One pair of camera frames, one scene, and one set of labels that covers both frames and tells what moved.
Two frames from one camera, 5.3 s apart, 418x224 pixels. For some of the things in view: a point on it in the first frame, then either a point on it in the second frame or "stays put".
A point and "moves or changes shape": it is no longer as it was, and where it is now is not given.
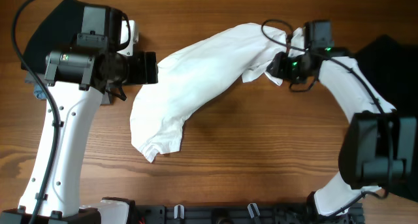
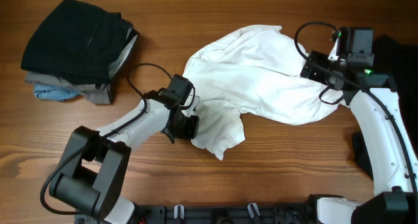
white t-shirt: (191, 75) moves or changes shape
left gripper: (146, 68) → (191, 132)
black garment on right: (392, 63) stays put
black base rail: (285, 213) stays put
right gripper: (280, 68) → (314, 64)
